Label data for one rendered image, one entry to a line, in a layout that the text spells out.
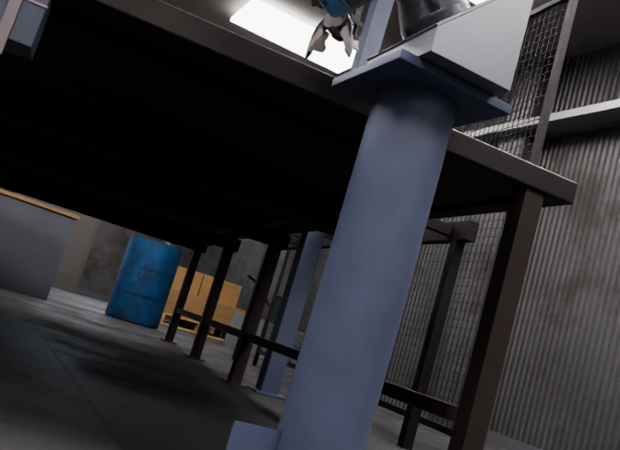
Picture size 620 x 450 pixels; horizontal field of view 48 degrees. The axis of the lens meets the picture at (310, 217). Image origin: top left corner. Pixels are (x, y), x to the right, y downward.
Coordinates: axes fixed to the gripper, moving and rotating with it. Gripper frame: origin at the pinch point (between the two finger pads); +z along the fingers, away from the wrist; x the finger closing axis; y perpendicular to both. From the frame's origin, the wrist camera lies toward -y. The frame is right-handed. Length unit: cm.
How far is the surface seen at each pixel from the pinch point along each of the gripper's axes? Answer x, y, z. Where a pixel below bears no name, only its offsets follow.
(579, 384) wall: 18, 334, 52
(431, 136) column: -53, -21, 30
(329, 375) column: -48, -26, 78
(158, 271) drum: 412, 305, 52
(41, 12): 10, -71, 27
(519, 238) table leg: -50, 36, 34
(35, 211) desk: 442, 182, 36
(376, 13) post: 110, 148, -108
